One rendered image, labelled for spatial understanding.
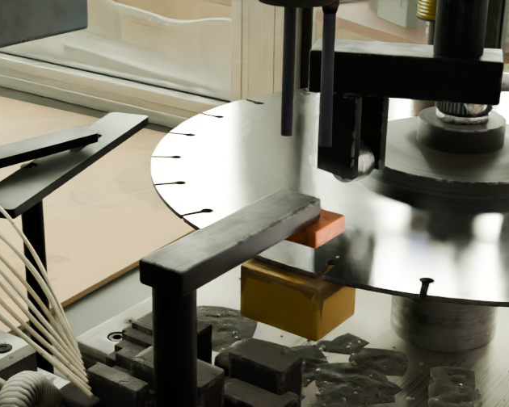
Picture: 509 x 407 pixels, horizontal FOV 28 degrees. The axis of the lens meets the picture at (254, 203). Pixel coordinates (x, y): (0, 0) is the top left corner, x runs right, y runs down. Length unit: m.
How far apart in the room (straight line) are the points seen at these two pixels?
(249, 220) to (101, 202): 0.64
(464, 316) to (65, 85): 0.91
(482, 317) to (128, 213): 0.50
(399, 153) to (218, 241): 0.18
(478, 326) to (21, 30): 0.29
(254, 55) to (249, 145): 0.60
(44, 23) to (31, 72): 0.86
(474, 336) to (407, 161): 0.11
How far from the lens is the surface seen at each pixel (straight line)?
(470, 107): 0.50
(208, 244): 0.37
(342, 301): 0.43
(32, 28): 0.56
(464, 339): 0.57
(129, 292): 0.85
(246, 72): 1.18
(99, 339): 0.57
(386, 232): 0.46
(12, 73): 1.46
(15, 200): 0.58
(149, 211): 1.00
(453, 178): 0.51
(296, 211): 0.40
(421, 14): 0.84
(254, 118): 0.62
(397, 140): 0.55
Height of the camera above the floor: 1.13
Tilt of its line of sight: 22 degrees down
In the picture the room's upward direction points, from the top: 1 degrees clockwise
